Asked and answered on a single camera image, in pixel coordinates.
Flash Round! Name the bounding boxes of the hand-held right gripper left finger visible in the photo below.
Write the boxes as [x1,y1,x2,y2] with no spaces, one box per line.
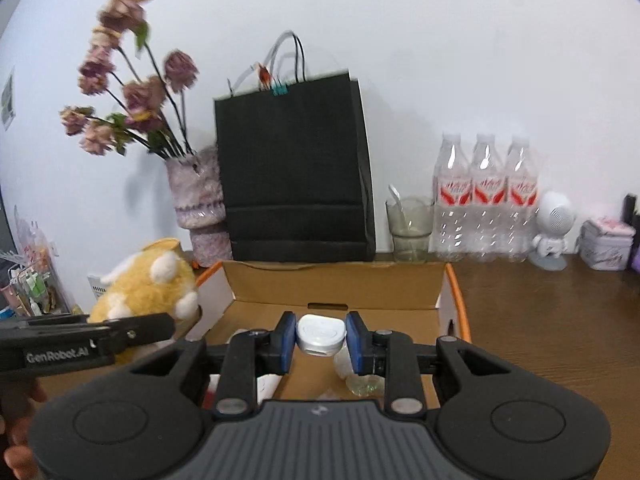
[117,311,297,420]

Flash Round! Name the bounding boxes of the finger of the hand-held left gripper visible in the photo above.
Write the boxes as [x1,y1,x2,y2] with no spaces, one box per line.
[106,312,177,366]

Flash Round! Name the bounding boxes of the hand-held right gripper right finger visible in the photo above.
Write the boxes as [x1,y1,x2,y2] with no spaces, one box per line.
[345,311,521,417]

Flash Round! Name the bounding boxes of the white round case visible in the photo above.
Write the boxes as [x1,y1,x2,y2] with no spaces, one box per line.
[296,314,347,358]

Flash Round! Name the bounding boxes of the yellow plush toy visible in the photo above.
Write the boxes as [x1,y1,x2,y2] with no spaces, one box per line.
[87,249,202,367]

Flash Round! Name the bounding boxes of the red cardboard box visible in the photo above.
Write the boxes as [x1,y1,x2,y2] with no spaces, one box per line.
[185,259,473,403]

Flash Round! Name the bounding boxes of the person's left hand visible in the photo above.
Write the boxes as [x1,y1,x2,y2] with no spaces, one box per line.
[0,380,48,480]

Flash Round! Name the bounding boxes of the crumpled clear plastic wrap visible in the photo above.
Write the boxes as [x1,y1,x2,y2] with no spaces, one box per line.
[332,345,386,397]

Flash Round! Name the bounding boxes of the white paper packet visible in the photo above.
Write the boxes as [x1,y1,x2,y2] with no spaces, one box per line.
[256,374,283,405]

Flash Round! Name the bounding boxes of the clutter of small bottles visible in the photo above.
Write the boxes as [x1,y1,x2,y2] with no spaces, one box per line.
[0,205,76,318]

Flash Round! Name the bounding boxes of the yellow mug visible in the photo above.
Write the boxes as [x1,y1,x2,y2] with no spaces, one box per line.
[142,238,197,271]

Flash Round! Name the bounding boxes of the clear glass cup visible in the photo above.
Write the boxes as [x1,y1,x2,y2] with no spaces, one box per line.
[385,196,435,263]

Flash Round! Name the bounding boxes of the dark panel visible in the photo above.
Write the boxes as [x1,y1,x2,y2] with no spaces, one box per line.
[0,192,15,261]

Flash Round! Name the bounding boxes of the fuzzy purple vase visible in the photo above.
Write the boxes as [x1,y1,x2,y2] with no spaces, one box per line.
[165,146,232,268]

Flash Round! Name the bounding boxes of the metal spoon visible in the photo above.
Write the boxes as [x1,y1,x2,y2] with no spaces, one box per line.
[387,184,412,221]

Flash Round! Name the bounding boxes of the black paper bag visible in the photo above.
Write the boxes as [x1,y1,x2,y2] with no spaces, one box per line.
[214,30,377,263]

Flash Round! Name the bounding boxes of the clear water bottle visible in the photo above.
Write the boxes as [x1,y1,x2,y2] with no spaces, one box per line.
[502,135,541,263]
[470,132,507,261]
[431,132,473,261]

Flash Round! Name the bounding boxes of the dried flower bouquet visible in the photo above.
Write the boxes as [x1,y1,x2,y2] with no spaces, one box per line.
[60,0,201,161]

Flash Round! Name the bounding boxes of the white astronaut speaker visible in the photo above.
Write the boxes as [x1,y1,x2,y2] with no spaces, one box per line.
[527,191,576,270]

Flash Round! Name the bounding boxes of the grey tin box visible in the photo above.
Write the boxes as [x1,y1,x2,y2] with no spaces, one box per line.
[579,217,637,272]

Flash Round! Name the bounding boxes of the pink case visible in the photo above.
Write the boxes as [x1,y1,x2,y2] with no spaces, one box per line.
[587,216,636,235]

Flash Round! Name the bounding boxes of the black box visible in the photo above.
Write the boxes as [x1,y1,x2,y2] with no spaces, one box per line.
[622,194,640,241]

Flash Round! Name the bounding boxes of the wall paper notice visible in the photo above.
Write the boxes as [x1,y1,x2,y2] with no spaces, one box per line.
[0,66,17,133]

